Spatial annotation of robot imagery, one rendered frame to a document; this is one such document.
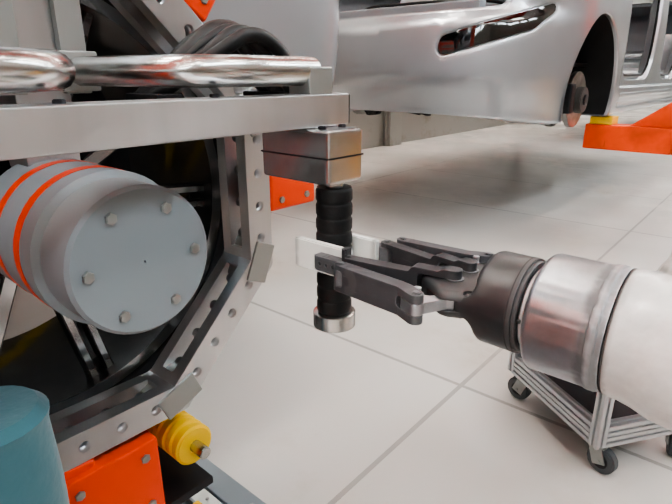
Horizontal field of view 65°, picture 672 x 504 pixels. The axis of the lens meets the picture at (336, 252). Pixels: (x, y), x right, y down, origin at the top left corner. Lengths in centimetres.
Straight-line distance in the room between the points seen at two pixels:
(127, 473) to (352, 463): 90
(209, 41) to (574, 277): 38
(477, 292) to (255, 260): 40
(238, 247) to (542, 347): 47
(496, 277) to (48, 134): 31
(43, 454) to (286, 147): 34
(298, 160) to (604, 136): 354
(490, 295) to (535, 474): 121
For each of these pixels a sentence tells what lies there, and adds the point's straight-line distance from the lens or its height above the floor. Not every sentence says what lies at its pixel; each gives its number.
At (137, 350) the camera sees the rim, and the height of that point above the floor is 64.
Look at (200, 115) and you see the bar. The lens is 42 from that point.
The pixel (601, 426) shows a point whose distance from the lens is 153.
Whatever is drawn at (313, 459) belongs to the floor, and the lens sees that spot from 155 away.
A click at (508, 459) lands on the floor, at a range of 161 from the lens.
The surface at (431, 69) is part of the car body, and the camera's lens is 297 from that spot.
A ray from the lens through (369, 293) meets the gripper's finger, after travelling 44.
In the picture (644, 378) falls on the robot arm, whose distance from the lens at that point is 37.
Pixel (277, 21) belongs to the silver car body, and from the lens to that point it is 132.
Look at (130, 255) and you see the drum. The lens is 46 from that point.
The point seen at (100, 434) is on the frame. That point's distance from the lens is 69.
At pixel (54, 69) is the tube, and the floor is 100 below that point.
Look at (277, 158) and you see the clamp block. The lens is 52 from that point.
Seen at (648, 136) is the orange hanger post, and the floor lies 62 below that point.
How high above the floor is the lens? 100
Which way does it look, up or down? 19 degrees down
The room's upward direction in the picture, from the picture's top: straight up
